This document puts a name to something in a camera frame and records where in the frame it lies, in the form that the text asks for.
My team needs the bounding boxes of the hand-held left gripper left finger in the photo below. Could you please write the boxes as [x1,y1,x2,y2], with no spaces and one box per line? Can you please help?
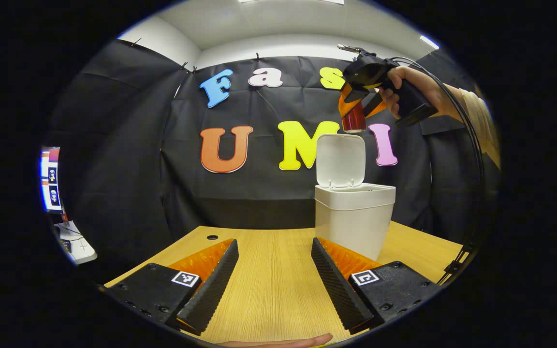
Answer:
[100,238,239,335]

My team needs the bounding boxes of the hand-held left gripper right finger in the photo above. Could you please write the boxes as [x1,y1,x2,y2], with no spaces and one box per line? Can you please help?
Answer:
[311,237,441,334]

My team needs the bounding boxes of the red pop can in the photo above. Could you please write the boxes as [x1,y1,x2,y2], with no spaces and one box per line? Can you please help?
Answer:
[341,102,367,134]

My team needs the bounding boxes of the white desktop garbage bin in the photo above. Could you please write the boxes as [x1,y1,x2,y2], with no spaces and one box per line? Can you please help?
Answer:
[314,134,396,261]

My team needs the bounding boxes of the wooden desktop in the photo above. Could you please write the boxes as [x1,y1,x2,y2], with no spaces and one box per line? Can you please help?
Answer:
[104,221,464,346]

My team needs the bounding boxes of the black backdrop cloth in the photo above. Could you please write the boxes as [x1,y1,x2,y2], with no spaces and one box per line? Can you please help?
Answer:
[46,40,501,281]

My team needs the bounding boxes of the white side table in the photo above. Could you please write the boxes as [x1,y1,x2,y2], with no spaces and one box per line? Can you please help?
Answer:
[56,221,98,265]

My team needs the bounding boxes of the computer monitor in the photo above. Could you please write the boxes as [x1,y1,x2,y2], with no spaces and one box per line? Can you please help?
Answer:
[40,147,63,214]

